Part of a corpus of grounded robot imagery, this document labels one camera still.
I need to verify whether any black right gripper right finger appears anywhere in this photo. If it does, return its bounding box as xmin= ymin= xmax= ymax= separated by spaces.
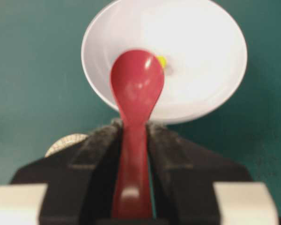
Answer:
xmin=146 ymin=121 xmax=279 ymax=225

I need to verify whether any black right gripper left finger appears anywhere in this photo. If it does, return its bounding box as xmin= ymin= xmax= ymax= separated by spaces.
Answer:
xmin=0 ymin=119 xmax=122 ymax=225

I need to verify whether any red plastic spoon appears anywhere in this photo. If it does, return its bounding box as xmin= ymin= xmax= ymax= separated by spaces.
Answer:
xmin=110 ymin=49 xmax=164 ymax=219

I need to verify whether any speckled egg-shaped spoon rest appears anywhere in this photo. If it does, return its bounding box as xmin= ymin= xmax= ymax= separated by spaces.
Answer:
xmin=44 ymin=133 xmax=88 ymax=158

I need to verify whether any yellow hexagonal prism block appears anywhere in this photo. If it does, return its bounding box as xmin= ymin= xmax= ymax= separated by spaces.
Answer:
xmin=156 ymin=56 xmax=167 ymax=70

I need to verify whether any white round bowl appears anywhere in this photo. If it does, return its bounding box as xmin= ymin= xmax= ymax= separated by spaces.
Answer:
xmin=81 ymin=0 xmax=248 ymax=124

